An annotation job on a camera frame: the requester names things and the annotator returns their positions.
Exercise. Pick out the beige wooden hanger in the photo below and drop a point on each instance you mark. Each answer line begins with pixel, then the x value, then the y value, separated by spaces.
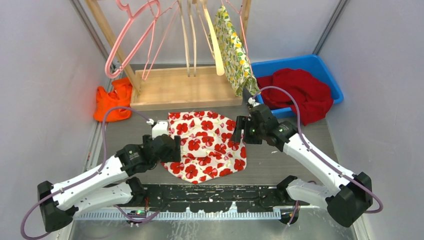
pixel 185 38
pixel 190 5

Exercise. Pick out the thin pink wire hanger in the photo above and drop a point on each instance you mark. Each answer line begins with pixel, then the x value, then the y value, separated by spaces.
pixel 243 12

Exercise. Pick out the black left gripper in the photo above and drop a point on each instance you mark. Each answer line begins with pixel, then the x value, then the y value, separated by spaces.
pixel 173 156

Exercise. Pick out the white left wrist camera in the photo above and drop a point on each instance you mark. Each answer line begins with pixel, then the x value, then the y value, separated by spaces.
pixel 158 128

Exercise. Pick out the dark red cloth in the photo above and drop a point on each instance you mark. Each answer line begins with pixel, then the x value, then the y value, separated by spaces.
pixel 312 96

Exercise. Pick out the lemon print skirt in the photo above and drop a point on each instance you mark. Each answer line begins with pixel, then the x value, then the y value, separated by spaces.
pixel 236 64

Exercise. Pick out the wooden hanger rack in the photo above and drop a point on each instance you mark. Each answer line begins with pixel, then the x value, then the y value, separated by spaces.
pixel 149 50

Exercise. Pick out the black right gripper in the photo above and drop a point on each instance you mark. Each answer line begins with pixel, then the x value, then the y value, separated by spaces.
pixel 243 123

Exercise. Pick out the blue plastic bin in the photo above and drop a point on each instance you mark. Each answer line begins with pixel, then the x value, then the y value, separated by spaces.
pixel 281 103

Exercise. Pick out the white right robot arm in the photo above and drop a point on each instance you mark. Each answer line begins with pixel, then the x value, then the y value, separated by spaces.
pixel 343 194

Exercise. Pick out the red poppy print cloth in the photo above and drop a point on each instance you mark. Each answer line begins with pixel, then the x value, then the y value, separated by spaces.
pixel 207 151

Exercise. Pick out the cream wooden hanger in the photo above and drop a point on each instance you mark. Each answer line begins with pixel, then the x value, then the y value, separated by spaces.
pixel 219 65

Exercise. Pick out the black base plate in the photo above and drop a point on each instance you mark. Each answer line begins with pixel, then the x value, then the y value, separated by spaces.
pixel 207 198

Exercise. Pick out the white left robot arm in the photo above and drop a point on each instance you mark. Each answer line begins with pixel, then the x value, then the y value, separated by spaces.
pixel 111 183

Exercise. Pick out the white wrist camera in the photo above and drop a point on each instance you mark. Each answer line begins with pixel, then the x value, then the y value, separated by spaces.
pixel 251 102
pixel 158 128

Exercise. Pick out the orange cloth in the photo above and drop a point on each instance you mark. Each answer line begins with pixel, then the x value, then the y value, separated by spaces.
pixel 120 96

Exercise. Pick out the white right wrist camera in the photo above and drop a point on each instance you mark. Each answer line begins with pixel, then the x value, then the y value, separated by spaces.
pixel 251 102

